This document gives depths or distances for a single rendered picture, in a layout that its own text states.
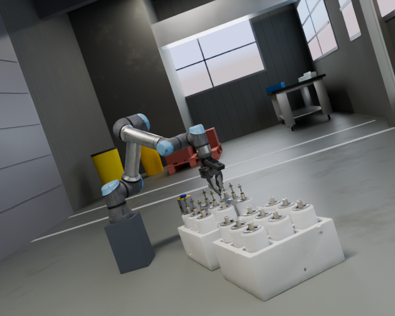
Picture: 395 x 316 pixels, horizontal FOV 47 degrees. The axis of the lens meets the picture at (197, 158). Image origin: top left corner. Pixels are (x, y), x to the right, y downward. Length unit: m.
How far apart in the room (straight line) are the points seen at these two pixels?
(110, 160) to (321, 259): 5.74
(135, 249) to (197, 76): 7.99
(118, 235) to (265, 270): 1.20
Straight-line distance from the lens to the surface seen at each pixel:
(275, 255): 1.79
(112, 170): 7.35
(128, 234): 2.72
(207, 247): 2.26
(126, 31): 9.43
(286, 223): 1.83
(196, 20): 9.33
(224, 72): 10.39
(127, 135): 2.46
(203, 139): 2.28
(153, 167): 8.24
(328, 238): 1.90
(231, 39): 10.45
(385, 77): 4.87
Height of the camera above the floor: 0.73
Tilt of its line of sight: 5 degrees down
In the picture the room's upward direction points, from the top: 19 degrees counter-clockwise
